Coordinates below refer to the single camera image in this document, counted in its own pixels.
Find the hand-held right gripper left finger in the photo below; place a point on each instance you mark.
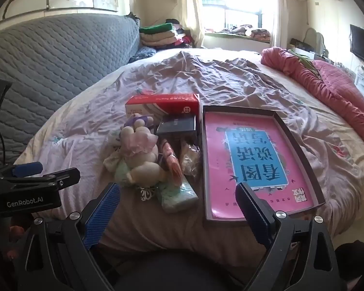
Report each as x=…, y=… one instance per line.
x=101, y=218

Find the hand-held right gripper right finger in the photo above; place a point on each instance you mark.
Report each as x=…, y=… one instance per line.
x=256, y=218

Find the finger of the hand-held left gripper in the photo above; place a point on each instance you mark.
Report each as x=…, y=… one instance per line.
x=60, y=179
x=27, y=169

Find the green tissue pack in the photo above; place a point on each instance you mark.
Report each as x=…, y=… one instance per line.
x=177, y=197

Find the plush bunny toy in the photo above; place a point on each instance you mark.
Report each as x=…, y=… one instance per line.
x=139, y=145

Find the clear bag of bread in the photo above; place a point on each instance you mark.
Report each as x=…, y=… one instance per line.
x=189, y=160

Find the brown box tray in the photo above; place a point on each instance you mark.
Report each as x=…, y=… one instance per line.
x=239, y=110

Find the pink and blue book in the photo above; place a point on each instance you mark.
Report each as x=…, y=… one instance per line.
x=215, y=163

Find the pink snack packet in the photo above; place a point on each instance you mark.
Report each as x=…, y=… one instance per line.
x=171, y=160

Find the dark cloth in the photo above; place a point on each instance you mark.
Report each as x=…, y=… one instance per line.
x=355, y=260

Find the cream bed sheet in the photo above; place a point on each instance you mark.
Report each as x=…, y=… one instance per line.
x=352, y=163

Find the grey quilted headboard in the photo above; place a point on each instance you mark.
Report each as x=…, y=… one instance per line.
x=48, y=60

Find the dark blue box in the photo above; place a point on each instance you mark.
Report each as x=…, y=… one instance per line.
x=176, y=125

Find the red and white box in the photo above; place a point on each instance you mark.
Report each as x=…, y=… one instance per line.
x=166, y=103

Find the pink quilt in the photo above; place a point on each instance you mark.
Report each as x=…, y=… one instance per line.
x=336, y=97

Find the dark patterned pillow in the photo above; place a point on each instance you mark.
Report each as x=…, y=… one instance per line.
x=142, y=54

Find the green garment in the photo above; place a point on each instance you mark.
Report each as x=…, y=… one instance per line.
x=306, y=62

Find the pile of folded clothes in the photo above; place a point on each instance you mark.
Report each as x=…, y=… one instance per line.
x=160, y=38

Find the white chair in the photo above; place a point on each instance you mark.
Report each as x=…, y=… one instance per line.
x=314, y=41

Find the clothes on window sill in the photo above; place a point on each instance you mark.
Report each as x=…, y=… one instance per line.
x=245, y=31

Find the cream curtain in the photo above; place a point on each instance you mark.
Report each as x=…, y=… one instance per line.
x=194, y=12

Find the window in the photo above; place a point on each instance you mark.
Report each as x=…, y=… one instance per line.
x=236, y=3

